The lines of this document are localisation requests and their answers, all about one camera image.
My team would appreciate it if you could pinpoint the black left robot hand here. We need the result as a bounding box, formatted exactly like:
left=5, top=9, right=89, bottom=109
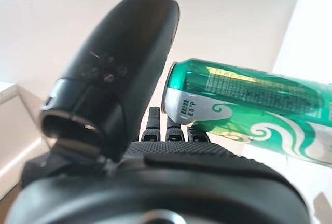
left=10, top=0, right=312, bottom=224

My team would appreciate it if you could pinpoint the tall green beer can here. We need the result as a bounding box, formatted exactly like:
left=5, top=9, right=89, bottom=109
left=160, top=58, right=332, bottom=168

